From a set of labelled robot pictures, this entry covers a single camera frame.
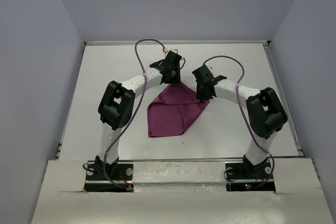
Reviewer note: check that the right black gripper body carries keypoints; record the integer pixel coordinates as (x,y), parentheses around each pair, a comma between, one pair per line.
(201,94)

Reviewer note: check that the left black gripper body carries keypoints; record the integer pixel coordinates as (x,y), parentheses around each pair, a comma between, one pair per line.
(175,77)

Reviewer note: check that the purple cloth napkin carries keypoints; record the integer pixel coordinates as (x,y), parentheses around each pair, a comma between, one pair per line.
(173,111)

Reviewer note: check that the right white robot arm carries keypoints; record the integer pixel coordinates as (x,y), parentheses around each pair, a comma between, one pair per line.
(265,113)

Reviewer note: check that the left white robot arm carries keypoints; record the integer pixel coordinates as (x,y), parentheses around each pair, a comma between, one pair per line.
(116,106)

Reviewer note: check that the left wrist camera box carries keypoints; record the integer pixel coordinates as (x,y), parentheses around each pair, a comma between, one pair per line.
(166,51)

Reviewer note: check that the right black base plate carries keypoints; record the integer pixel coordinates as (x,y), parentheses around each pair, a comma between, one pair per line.
(244,177)

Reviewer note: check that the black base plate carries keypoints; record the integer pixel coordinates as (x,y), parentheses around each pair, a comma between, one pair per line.
(118,177)
(244,177)

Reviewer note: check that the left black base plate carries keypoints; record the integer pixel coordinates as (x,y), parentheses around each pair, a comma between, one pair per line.
(118,177)

